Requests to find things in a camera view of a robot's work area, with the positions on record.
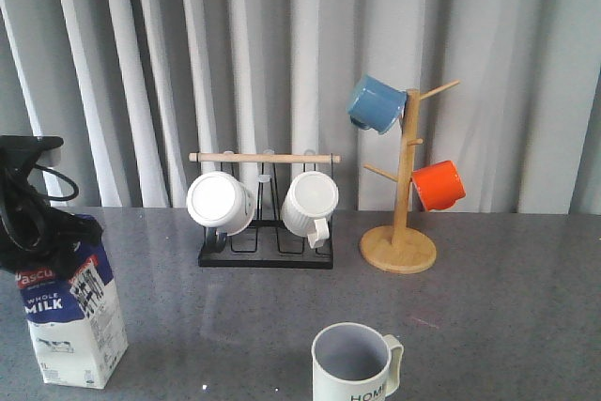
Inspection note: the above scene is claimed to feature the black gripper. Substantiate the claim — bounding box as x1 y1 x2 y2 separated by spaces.
1 135 102 278

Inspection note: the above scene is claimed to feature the blue white milk carton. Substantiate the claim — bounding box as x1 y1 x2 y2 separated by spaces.
16 241 128 389

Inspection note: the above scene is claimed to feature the cream HOME mug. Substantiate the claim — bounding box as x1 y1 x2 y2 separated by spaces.
311 322 405 400

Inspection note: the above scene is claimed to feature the smooth white mug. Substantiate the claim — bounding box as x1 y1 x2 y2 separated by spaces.
186 171 255 236

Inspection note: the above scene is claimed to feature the grey pleated curtain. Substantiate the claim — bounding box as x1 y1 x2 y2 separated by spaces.
1 0 600 214

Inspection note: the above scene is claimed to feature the ribbed white mug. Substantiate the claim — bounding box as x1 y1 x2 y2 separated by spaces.
282 171 339 249

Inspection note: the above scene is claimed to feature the wooden mug tree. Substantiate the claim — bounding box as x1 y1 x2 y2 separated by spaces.
360 80 460 274

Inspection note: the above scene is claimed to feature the blue mug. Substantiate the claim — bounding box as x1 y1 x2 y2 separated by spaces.
347 75 408 134

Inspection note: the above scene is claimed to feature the orange mug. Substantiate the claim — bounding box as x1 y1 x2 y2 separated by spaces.
411 161 466 211

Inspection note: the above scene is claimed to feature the black wire mug rack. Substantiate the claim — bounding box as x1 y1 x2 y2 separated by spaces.
189 150 341 269

